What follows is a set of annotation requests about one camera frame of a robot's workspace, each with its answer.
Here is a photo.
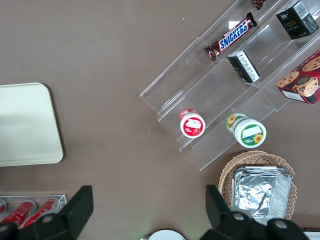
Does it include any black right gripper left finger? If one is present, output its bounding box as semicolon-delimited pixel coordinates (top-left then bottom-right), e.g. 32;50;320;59
0;185;94;240

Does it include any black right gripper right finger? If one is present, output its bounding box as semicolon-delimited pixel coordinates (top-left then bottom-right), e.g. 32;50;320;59
199;184;310;240

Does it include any light tan wicker basket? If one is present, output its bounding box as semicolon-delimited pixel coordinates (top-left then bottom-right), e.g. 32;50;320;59
218;149;298;221

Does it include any cream rectangular serving tray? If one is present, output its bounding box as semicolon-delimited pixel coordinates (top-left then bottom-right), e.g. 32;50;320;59
0;82;64;168

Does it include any clear acrylic bottle rack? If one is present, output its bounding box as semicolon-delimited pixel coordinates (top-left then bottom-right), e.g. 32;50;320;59
0;193;68;228

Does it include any red cola bottle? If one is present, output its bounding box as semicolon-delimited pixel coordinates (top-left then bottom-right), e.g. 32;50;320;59
0;201;38;226
22;198;60;228

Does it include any aluminium foil container stack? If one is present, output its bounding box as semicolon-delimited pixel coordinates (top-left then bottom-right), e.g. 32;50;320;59
231;166;294;226

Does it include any green lid yogurt cup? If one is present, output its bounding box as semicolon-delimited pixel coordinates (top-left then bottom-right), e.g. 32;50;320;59
226;112;267;149

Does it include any white rectangular snack bin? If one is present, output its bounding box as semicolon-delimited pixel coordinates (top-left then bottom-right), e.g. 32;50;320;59
301;229;320;240

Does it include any red lid yogurt cup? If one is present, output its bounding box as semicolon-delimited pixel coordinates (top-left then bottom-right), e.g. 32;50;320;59
179;107;207;139

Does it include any clear acrylic stepped display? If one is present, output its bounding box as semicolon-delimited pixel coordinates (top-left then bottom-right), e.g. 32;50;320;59
139;0;320;172

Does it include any small black carton box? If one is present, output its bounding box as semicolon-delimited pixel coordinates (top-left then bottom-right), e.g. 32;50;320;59
275;0;320;41
226;49;261;84

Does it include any red chocolate cookie box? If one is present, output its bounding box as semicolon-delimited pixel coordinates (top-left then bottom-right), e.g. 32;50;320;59
276;49;320;105

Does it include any Snickers chocolate bar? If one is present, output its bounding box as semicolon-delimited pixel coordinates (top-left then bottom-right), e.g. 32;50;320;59
204;11;258;62
252;0;270;11

